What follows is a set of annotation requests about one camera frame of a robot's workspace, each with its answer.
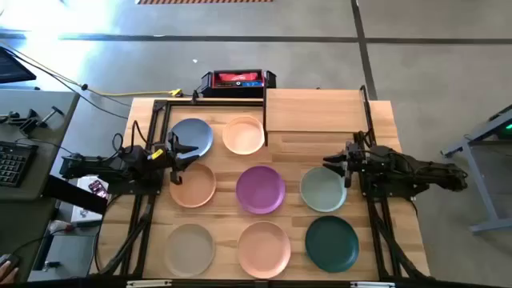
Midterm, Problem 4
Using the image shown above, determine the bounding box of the blue plate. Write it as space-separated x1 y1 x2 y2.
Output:
170 118 214 161

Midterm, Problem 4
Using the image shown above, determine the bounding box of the black flat panel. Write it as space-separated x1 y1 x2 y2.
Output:
42 174 108 215

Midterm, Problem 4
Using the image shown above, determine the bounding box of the pink plate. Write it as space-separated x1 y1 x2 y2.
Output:
236 220 292 280

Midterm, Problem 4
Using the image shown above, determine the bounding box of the light green plate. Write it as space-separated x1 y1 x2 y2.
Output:
299 166 348 213

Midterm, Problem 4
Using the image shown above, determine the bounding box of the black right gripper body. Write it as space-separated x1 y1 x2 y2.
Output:
342 140 363 189

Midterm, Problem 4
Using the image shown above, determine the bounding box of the black computer monitor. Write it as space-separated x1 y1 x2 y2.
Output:
0 46 37 84

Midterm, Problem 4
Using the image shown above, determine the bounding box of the red black toolbox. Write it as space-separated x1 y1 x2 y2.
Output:
199 68 278 99

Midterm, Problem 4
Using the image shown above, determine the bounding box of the yellow cable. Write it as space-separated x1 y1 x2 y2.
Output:
86 88 183 98

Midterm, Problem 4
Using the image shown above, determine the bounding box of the phone with pink screen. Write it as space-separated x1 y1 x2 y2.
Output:
88 179 109 199

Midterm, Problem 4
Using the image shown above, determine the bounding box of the black aluminium rig frame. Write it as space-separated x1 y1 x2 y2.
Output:
90 98 431 288

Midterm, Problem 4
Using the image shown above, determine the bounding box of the cream plate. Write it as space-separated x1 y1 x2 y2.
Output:
222 115 266 156

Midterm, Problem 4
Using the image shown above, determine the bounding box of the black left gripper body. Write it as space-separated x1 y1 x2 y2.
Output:
159 130 189 186

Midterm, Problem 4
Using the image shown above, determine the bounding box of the beige plate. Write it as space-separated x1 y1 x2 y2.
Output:
163 222 216 278

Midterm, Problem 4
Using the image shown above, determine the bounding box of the orange plate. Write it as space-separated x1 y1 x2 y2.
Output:
169 162 218 209

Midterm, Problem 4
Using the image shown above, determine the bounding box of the purple plate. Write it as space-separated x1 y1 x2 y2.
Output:
235 165 286 215

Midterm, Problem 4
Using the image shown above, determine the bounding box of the grey metal table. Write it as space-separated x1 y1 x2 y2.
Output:
439 104 512 235

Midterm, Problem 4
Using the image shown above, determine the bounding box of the black keyboard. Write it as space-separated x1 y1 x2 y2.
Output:
0 140 39 188

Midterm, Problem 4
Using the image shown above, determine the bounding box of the dark green plate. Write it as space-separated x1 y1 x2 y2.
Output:
304 215 360 274

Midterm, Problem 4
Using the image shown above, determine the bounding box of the black floor cable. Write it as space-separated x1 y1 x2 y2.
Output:
0 42 130 121

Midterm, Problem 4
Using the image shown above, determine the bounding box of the person's hand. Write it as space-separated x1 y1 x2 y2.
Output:
0 259 19 283

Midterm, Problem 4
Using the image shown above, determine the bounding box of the white box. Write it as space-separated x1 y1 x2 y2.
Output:
70 175 110 223

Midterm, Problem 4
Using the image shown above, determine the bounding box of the grey desk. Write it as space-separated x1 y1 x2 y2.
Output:
0 88 81 283

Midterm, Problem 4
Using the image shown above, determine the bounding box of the white red plug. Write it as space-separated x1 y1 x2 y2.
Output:
47 219 77 237

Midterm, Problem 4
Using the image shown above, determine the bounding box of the black clamp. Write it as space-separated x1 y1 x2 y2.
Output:
0 106 65 135

